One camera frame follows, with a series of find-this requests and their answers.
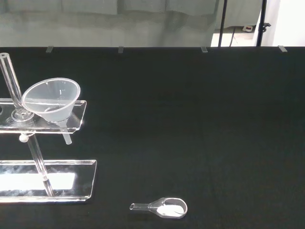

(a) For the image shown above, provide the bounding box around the glass weighing funnel with powder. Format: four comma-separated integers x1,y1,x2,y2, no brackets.
129,197,188,219

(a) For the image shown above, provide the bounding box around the clear acrylic funnel stand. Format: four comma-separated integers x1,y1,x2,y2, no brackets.
0,52,98,204

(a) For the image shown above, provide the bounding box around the pale board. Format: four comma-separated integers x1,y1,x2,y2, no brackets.
252,0,305,47

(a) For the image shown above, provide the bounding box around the black stand pole with clamp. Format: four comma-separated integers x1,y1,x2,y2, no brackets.
255,0,272,47

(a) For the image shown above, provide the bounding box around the black bench cloth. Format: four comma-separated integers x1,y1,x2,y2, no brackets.
0,46,305,229

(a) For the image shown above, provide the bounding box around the thin black tripod leg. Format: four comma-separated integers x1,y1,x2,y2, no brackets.
217,0,229,47

